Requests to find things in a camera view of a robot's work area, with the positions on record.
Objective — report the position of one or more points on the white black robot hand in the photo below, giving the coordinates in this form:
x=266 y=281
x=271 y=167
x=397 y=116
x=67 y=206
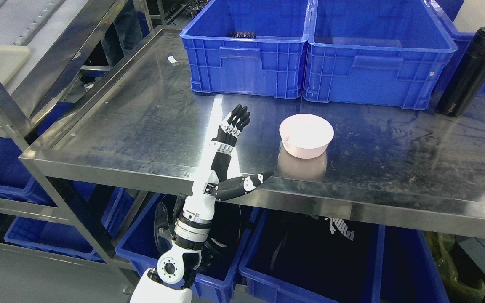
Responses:
x=211 y=184

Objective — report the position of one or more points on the pink plastic bowl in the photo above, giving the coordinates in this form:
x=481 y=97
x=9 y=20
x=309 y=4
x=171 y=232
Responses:
x=306 y=136

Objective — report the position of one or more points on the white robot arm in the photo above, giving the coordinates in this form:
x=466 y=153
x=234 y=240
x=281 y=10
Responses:
x=171 y=280

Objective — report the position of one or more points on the steel shelf rack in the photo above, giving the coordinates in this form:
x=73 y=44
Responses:
x=70 y=38

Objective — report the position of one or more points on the blue crate under table left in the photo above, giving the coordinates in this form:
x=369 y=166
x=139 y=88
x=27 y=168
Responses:
x=149 y=237

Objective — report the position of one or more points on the blue crate under table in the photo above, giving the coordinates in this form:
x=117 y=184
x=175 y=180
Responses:
x=400 y=270
x=149 y=237

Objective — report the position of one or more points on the stainless steel table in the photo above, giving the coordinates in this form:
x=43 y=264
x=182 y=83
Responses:
x=146 y=130

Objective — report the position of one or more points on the blue crate under table right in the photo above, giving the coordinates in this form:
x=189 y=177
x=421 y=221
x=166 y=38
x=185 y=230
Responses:
x=400 y=270

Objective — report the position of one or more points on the black puma bag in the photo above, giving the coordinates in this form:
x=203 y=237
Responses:
x=325 y=256

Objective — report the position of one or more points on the blue crate left on table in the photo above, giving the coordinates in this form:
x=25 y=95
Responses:
x=256 y=47

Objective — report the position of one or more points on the blue crate on table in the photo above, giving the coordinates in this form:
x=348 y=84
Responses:
x=256 y=47
x=375 y=52

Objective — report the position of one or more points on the blue crate right on table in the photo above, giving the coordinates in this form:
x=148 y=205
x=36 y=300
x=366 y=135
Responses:
x=375 y=52

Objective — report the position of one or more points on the black thermos bottle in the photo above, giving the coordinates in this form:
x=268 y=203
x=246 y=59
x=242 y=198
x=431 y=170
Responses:
x=467 y=79

